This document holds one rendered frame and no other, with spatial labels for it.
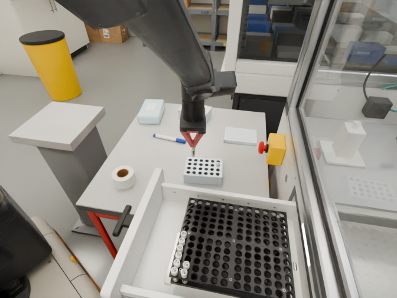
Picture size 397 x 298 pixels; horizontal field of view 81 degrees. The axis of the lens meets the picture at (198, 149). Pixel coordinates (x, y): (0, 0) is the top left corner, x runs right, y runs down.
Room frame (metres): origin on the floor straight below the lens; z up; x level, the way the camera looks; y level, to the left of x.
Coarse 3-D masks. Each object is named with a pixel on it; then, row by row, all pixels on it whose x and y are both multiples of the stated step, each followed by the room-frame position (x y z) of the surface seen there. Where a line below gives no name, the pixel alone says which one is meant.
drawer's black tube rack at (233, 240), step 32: (192, 224) 0.26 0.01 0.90; (224, 224) 0.26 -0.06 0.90; (256, 224) 0.26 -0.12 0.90; (192, 256) 0.19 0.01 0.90; (224, 256) 0.19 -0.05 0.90; (256, 256) 0.21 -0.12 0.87; (288, 256) 0.19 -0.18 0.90; (224, 288) 0.14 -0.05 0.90; (256, 288) 0.15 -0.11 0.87; (288, 288) 0.15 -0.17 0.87
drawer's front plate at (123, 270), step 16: (160, 176) 0.38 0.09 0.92; (160, 192) 0.36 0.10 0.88; (144, 208) 0.28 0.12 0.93; (144, 224) 0.26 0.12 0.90; (128, 240) 0.21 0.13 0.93; (144, 240) 0.25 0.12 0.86; (128, 256) 0.19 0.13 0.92; (112, 272) 0.15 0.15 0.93; (128, 272) 0.17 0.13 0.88; (112, 288) 0.13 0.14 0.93
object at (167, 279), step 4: (176, 240) 0.25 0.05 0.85; (176, 244) 0.24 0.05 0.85; (172, 252) 0.22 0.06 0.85; (172, 256) 0.22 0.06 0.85; (172, 260) 0.21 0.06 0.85; (168, 268) 0.19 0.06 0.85; (168, 272) 0.18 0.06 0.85; (168, 276) 0.18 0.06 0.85; (164, 280) 0.17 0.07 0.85; (168, 280) 0.17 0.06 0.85; (168, 284) 0.16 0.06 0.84
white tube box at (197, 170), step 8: (192, 160) 0.56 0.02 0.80; (200, 160) 0.56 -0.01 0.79; (208, 160) 0.56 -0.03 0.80; (216, 160) 0.56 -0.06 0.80; (184, 168) 0.52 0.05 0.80; (192, 168) 0.52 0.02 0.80; (200, 168) 0.53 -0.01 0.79; (208, 168) 0.52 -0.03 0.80; (216, 168) 0.52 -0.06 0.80; (184, 176) 0.49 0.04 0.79; (192, 176) 0.49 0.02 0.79; (200, 176) 0.49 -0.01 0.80; (208, 176) 0.49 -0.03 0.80; (216, 176) 0.49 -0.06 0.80; (216, 184) 0.48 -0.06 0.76
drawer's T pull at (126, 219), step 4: (128, 208) 0.29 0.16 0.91; (124, 212) 0.28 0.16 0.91; (128, 212) 0.29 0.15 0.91; (124, 216) 0.27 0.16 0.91; (128, 216) 0.27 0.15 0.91; (132, 216) 0.27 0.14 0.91; (120, 220) 0.26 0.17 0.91; (124, 220) 0.26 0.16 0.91; (128, 220) 0.26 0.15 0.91; (116, 224) 0.25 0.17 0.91; (120, 224) 0.25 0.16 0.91; (124, 224) 0.25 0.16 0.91; (128, 224) 0.25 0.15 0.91; (116, 228) 0.24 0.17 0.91; (120, 228) 0.25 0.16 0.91; (116, 232) 0.24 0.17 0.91; (120, 232) 0.24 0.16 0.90; (116, 236) 0.23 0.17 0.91
